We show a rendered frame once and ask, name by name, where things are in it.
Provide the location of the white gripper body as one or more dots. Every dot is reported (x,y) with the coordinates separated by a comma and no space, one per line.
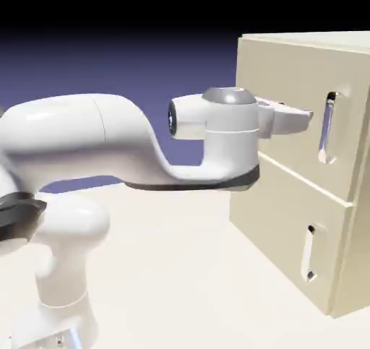
(290,120)

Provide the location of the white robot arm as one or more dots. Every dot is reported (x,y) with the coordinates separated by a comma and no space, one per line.
(121,135)

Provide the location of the cream painted cabinet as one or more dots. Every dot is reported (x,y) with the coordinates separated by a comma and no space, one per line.
(294,181)

